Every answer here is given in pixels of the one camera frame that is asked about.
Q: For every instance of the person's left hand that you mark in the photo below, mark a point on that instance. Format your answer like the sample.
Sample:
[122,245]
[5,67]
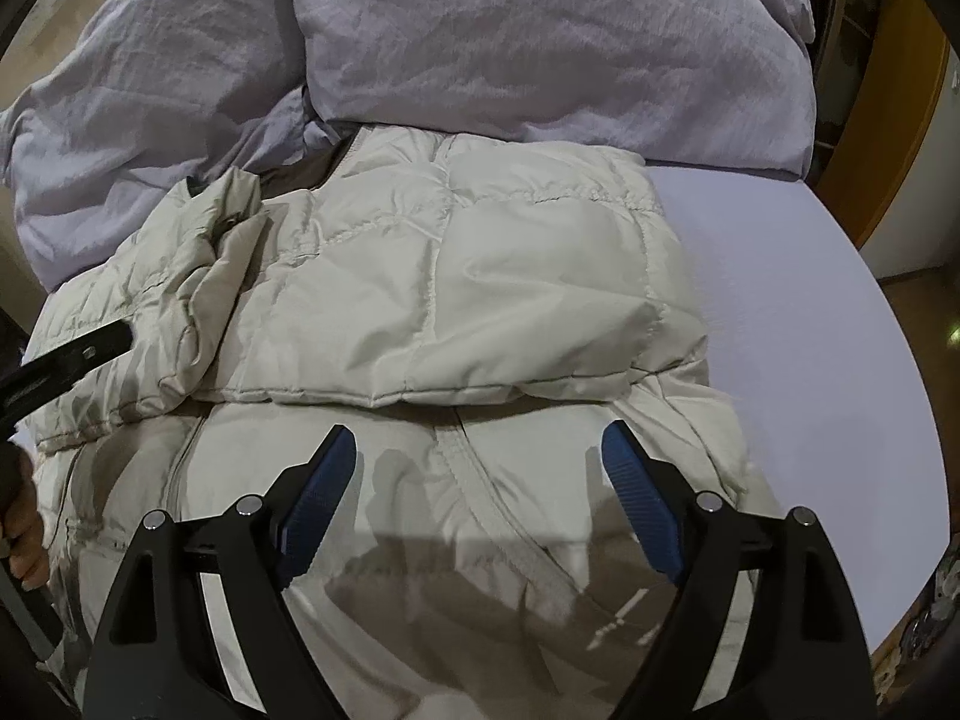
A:
[26,540]

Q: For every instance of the lavender bed sheet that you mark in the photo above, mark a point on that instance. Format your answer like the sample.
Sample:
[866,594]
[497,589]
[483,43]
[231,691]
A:
[787,300]

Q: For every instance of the white door panel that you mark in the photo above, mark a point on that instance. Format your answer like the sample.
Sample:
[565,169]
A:
[919,187]

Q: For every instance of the lavender pillow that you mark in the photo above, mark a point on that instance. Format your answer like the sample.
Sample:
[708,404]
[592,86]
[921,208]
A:
[150,90]
[525,52]

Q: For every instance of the left lavender pillow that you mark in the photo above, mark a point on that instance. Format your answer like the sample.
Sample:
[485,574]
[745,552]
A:
[150,90]

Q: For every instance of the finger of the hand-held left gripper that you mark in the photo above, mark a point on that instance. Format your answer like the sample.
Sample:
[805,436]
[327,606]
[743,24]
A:
[67,364]

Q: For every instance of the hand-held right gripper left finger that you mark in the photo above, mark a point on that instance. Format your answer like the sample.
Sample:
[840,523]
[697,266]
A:
[321,506]

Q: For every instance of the dark patterned object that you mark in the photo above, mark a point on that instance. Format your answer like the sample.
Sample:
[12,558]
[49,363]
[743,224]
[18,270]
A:
[930,626]

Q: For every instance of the cream puffer jacket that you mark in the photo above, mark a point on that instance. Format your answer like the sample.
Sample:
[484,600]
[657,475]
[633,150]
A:
[450,277]

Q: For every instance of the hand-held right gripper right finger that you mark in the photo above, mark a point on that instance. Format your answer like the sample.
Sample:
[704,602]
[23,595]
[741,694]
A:
[643,510]

